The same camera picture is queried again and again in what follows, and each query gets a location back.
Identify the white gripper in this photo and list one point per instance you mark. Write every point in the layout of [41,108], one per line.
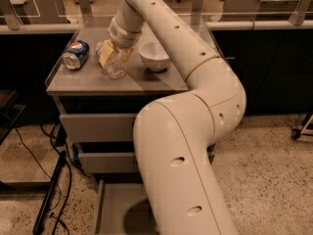
[119,36]

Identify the clear plastic water bottle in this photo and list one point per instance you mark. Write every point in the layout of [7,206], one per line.
[115,70]

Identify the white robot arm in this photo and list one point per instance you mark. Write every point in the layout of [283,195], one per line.
[171,134]

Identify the grey drawer cabinet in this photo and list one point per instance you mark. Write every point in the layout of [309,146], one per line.
[90,80]

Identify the grey top drawer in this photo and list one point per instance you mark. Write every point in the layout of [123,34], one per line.
[99,119]

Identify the grey drawer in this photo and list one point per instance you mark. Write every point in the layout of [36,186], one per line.
[107,157]
[99,119]
[122,206]

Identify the grey middle drawer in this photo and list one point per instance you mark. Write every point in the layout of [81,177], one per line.
[107,157]

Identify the grey bottom drawer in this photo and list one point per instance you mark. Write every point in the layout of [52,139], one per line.
[122,206]

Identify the white bowl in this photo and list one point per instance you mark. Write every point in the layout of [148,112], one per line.
[154,56]

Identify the blue pepsi can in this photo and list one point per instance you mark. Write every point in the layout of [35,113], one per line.
[75,55]

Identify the clear acrylic barrier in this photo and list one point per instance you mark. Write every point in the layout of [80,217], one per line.
[219,14]

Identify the dark side table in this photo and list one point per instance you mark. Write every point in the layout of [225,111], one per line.
[10,112]

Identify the black bar on floor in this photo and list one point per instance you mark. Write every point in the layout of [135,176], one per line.
[38,227]

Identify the wheeled cart base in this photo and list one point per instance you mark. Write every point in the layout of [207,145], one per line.
[307,124]

